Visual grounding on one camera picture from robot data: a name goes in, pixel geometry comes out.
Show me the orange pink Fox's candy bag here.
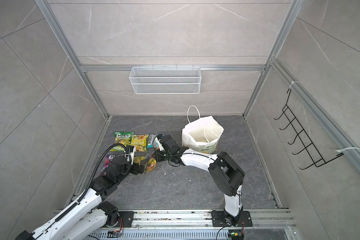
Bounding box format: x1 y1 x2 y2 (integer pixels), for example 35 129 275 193
146 157 157 172

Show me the teal snack packet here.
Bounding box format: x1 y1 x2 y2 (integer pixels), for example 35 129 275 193
147 134 158 149

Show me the yellow snack bag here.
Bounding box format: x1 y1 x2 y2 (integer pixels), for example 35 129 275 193
131 135 149 152

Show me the purple snack packet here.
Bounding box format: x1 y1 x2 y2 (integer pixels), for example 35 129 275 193
100 155 117 176

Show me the green Fox's candy bag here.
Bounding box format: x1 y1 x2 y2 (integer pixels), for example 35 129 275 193
134 156 148 166
110 132 135 152

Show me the white floral paper bag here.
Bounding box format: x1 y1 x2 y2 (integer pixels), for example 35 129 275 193
182 105 224 154

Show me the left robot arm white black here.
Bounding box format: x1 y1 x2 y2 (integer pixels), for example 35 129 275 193
16 143 139 240

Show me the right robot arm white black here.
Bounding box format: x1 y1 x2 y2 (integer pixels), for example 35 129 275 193
154 135 245 226

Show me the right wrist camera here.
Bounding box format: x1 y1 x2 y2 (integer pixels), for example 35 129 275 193
153 136 164 152

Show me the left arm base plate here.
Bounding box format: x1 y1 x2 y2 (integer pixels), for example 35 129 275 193
106 211 135 228

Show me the white wire mesh basket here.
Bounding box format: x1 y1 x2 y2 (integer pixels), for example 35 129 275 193
129 67 202 95

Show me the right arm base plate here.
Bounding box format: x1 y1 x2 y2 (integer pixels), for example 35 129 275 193
211 210 253 227

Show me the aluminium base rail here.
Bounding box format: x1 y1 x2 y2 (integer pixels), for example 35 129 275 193
84 209 300 240

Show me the black wire hook rack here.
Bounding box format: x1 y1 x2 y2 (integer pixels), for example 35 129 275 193
274 89 344 170

